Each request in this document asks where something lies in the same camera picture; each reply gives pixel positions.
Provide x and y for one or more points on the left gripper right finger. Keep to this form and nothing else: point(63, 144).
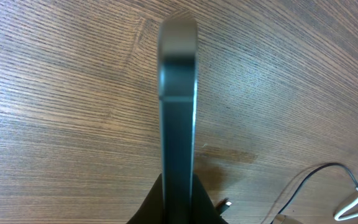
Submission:
point(202, 209)

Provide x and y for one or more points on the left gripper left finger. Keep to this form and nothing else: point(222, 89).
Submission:
point(151, 211)

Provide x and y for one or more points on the Galaxy S25 smartphone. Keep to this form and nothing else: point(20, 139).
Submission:
point(177, 91)

